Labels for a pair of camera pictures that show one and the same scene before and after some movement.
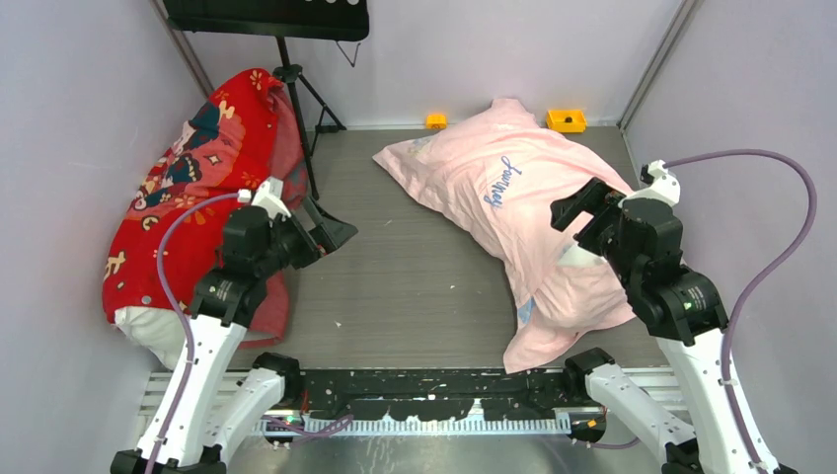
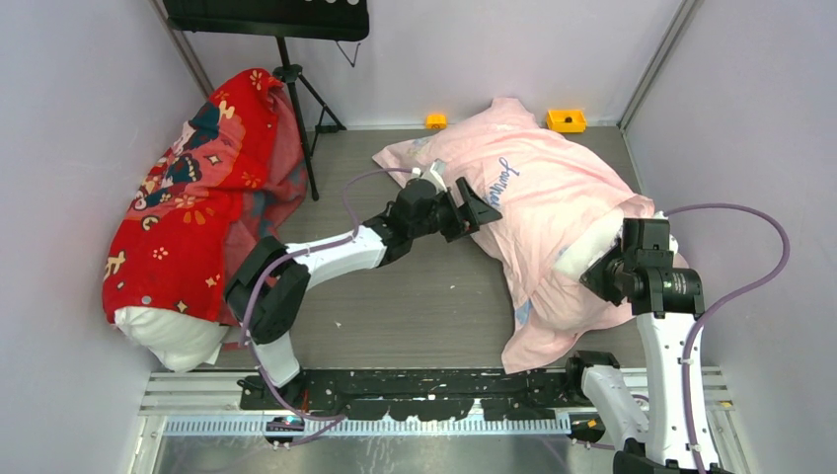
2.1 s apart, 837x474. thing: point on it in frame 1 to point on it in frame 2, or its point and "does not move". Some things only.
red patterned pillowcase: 243,131 does not move
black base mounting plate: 392,393 does not move
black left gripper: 327,234 to 467,218
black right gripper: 593,197 to 626,254
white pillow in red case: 160,330 does not move
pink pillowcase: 498,174 does not move
